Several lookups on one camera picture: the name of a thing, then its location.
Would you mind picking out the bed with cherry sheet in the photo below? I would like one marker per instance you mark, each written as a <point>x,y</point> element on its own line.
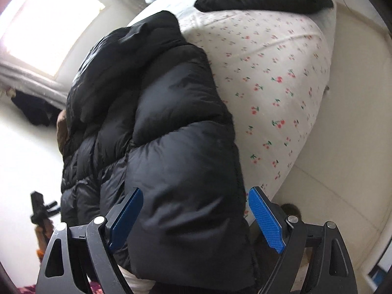
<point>271,70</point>

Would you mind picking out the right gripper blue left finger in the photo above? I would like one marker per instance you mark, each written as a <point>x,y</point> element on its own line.
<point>75,253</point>

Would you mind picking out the window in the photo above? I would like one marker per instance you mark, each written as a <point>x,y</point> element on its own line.
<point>41,33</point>

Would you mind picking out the dark clothes on rack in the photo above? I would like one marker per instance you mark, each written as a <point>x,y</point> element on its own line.
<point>37,110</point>

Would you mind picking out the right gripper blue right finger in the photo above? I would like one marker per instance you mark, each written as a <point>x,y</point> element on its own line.
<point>330,268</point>

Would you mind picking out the black puffer jacket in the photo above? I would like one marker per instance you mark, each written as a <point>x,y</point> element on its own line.
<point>143,112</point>

